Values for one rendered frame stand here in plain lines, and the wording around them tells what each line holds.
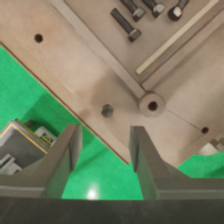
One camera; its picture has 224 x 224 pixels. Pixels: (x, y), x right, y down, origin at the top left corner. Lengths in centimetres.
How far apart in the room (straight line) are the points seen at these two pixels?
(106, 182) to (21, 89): 144
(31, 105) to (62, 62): 161
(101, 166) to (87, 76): 177
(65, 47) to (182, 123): 23
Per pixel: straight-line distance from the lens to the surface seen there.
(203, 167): 231
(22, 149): 170
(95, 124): 42
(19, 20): 30
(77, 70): 27
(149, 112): 25
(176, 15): 27
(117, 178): 209
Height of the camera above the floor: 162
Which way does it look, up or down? 74 degrees down
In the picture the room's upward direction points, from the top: 178 degrees clockwise
